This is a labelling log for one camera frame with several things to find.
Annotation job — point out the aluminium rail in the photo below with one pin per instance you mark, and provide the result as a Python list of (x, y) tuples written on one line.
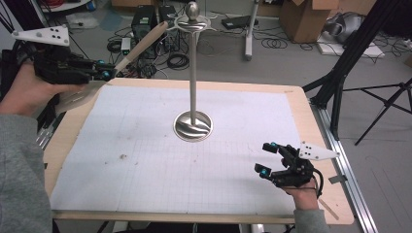
[(353, 181)]

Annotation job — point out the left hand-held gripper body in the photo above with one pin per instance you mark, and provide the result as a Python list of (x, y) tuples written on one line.
[(61, 69)]

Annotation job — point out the black tripod stand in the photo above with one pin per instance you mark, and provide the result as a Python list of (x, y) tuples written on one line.
[(336, 74)]

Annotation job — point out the black computer tower green label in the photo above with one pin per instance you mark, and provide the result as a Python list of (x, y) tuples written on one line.
[(144, 29)]

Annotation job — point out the person's right hand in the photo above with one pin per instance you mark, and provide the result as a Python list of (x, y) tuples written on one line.
[(304, 197)]

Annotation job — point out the round white table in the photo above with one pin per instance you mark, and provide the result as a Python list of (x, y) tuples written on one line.
[(64, 4)]

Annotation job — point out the grey tape piece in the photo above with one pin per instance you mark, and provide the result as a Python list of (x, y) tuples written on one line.
[(337, 179)]

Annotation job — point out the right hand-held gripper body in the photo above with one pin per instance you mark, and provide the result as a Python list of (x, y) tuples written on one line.
[(296, 170)]

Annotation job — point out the white stand pole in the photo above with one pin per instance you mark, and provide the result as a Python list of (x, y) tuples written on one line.
[(251, 32)]

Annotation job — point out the white power adapter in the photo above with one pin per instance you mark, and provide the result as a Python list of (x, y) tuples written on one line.
[(125, 45)]

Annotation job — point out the wooden stick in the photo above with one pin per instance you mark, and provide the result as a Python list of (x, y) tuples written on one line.
[(328, 208)]

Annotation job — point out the flat black device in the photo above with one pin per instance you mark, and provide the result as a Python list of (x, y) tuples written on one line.
[(238, 22)]

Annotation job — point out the steel utensil stand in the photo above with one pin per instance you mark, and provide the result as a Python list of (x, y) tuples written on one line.
[(193, 126)]

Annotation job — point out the white foam board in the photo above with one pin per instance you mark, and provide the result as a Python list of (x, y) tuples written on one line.
[(366, 50)]

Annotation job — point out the large cardboard box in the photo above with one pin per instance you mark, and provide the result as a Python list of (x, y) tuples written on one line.
[(307, 19)]

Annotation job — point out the person's left hand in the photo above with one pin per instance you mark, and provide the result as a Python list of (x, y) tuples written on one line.
[(22, 93)]

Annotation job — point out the white grid mat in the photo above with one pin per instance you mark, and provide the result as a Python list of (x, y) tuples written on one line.
[(168, 174)]

